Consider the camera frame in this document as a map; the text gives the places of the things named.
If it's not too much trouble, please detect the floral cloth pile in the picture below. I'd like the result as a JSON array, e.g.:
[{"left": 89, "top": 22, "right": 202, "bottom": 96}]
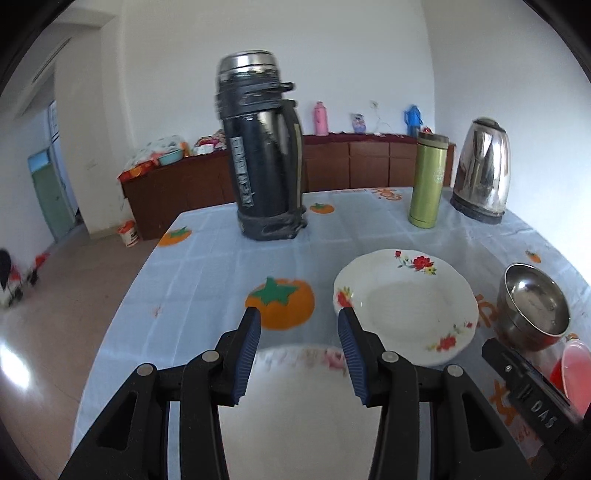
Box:
[{"left": 191, "top": 131, "right": 227, "bottom": 155}]

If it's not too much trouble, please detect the blue thermos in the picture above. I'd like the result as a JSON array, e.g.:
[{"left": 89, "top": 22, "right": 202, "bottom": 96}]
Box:
[{"left": 404, "top": 105, "right": 424, "bottom": 138}]

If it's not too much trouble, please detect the dark cloth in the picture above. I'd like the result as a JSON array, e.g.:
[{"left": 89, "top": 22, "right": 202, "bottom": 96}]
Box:
[{"left": 0, "top": 249, "right": 24, "bottom": 309}]

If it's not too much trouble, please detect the pink plastic bowl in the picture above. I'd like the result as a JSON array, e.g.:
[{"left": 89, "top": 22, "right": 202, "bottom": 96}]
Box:
[{"left": 538, "top": 339, "right": 591, "bottom": 416}]

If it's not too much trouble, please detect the large black thermos flask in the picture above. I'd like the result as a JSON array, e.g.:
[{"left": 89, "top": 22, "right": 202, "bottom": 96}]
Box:
[{"left": 215, "top": 51, "right": 309, "bottom": 241}]

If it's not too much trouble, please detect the white plastic bucket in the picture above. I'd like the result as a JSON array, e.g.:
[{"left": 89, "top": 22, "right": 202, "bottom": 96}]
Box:
[{"left": 117, "top": 220, "right": 140, "bottom": 248}]

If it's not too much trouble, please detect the white floral plate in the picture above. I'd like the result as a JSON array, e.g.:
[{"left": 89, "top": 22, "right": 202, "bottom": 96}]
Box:
[
  {"left": 332, "top": 249, "right": 479, "bottom": 367},
  {"left": 219, "top": 344, "right": 386, "bottom": 480}
]

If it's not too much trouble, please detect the stainless steel bowl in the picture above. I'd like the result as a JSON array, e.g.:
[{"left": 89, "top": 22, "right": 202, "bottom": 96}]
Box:
[{"left": 495, "top": 263, "right": 572, "bottom": 352}]

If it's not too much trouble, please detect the dark red wooden cabinet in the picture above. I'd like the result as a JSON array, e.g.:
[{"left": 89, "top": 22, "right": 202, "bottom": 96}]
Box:
[{"left": 117, "top": 133, "right": 458, "bottom": 241}]

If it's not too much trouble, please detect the white plastic bag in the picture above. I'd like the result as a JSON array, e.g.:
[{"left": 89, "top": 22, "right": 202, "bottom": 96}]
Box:
[{"left": 124, "top": 135, "right": 185, "bottom": 176}]

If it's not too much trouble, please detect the persimmon printed tablecloth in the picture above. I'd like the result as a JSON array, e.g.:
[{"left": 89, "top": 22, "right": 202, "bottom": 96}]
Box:
[{"left": 69, "top": 186, "right": 591, "bottom": 480}]

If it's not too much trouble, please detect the steel electric kettle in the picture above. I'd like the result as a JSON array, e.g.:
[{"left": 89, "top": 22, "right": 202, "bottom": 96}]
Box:
[{"left": 450, "top": 117, "right": 512, "bottom": 226}]

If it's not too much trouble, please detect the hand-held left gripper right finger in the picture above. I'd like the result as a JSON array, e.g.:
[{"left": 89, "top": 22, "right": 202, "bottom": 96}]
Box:
[{"left": 337, "top": 307, "right": 536, "bottom": 480}]

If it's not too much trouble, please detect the white power cable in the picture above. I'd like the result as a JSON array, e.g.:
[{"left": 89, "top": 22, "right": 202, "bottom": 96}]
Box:
[{"left": 369, "top": 102, "right": 389, "bottom": 136}]

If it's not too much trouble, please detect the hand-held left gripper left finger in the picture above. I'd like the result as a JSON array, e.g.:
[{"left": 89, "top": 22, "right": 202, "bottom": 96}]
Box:
[{"left": 58, "top": 305, "right": 263, "bottom": 480}]

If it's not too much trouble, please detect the green thermos bottle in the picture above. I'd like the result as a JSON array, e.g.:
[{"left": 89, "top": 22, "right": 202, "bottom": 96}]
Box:
[{"left": 409, "top": 131, "right": 450, "bottom": 229}]

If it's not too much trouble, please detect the green door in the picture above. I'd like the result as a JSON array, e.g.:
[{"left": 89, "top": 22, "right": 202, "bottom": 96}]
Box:
[{"left": 28, "top": 150, "right": 77, "bottom": 243}]

